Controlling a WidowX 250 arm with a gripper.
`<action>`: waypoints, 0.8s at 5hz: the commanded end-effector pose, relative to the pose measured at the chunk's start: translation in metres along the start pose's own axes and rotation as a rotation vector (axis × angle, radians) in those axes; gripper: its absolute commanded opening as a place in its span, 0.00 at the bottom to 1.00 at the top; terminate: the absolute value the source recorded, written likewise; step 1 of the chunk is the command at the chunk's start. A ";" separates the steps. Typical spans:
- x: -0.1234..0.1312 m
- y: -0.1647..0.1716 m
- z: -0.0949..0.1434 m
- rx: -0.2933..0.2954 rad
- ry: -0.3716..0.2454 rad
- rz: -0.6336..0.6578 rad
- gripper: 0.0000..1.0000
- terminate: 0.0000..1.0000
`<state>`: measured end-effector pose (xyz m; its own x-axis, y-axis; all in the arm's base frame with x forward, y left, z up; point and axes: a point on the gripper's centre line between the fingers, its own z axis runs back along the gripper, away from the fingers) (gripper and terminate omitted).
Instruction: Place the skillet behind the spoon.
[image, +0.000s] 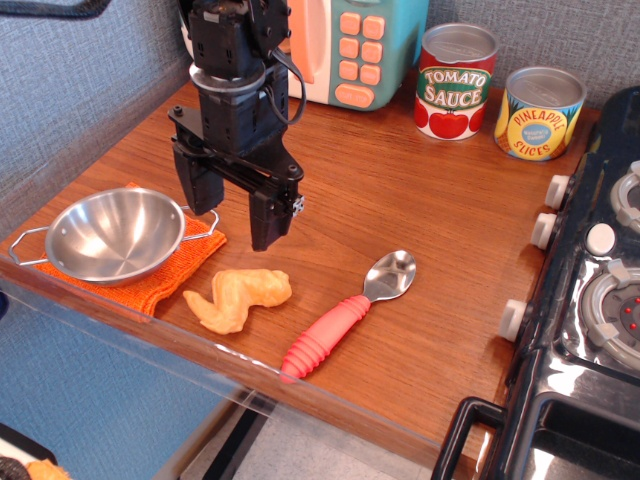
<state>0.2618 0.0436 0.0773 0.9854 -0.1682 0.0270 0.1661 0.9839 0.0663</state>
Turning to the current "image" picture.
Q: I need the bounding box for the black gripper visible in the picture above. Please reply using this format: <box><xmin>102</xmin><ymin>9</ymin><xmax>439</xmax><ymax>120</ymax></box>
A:
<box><xmin>168</xmin><ymin>63</ymin><xmax>304</xmax><ymax>251</ymax></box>

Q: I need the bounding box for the small steel two-handled skillet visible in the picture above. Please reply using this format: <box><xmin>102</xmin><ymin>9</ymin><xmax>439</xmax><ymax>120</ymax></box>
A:
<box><xmin>8</xmin><ymin>187</ymin><xmax>220</xmax><ymax>287</ymax></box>

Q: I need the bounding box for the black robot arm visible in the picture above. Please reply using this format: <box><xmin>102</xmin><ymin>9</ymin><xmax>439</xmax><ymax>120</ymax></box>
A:
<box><xmin>169</xmin><ymin>1</ymin><xmax>304</xmax><ymax>251</ymax></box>

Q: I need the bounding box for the orange knitted cloth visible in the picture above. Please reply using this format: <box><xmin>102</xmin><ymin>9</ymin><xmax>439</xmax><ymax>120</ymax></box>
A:
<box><xmin>36</xmin><ymin>214</ymin><xmax>226</xmax><ymax>316</ymax></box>

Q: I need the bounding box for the plastic toy chicken wing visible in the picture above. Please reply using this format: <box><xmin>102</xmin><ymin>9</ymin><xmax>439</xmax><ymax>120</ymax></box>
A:
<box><xmin>183</xmin><ymin>269</ymin><xmax>292</xmax><ymax>335</ymax></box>

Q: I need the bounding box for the teal toy microwave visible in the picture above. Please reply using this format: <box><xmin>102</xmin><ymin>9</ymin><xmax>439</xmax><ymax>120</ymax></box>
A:
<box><xmin>177</xmin><ymin>0</ymin><xmax>430</xmax><ymax>112</ymax></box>

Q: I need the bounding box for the clear acrylic table guard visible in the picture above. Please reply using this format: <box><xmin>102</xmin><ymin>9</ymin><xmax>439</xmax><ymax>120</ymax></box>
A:
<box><xmin>1</xmin><ymin>257</ymin><xmax>439</xmax><ymax>479</ymax></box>

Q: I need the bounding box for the tomato sauce can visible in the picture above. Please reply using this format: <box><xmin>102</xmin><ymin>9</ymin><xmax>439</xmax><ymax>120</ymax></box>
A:
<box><xmin>414</xmin><ymin>23</ymin><xmax>498</xmax><ymax>140</ymax></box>

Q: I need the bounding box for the pineapple slices can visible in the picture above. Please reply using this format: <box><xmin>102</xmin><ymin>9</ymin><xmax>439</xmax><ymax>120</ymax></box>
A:
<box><xmin>494</xmin><ymin>66</ymin><xmax>587</xmax><ymax>162</ymax></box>

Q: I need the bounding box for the orange object at bottom left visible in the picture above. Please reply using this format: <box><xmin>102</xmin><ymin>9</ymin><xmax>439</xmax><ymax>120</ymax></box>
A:
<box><xmin>26</xmin><ymin>459</ymin><xmax>71</xmax><ymax>480</ymax></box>

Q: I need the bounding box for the black toy stove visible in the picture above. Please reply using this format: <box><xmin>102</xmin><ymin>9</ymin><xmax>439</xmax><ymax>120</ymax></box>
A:
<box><xmin>432</xmin><ymin>87</ymin><xmax>639</xmax><ymax>479</ymax></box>

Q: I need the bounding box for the red-handled metal spoon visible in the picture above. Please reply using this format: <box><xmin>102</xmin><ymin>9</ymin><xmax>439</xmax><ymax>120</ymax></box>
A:
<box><xmin>280</xmin><ymin>250</ymin><xmax>417</xmax><ymax>383</ymax></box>

